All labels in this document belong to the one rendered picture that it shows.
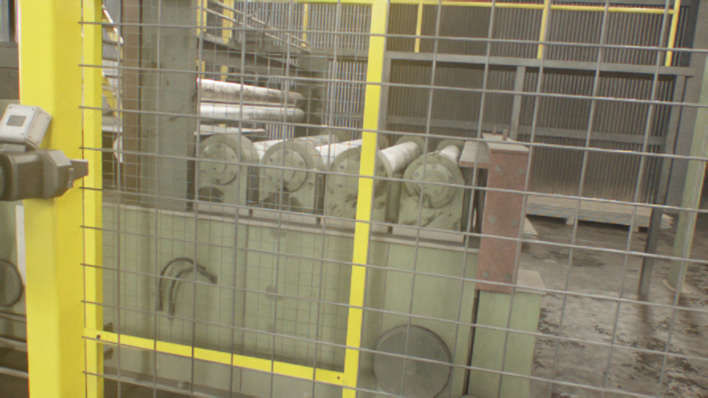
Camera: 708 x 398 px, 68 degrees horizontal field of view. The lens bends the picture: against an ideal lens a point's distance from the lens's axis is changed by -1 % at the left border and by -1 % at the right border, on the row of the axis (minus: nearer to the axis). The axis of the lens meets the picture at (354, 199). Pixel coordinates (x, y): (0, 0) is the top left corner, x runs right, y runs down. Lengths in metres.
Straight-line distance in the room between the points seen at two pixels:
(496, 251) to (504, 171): 0.32
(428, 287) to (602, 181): 9.48
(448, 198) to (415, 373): 0.79
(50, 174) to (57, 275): 0.14
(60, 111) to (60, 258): 0.18
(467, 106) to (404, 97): 1.32
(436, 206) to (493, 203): 0.28
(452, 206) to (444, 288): 0.36
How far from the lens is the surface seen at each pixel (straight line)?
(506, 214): 2.18
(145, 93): 2.70
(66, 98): 0.73
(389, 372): 2.50
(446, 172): 2.30
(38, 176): 0.68
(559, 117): 11.44
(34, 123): 0.69
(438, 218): 2.35
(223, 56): 3.17
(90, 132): 2.35
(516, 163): 2.15
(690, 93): 11.46
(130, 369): 3.09
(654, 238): 5.33
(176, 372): 2.95
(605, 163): 11.64
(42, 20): 0.73
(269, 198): 2.51
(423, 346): 2.43
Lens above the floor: 1.44
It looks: 10 degrees down
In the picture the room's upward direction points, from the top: 4 degrees clockwise
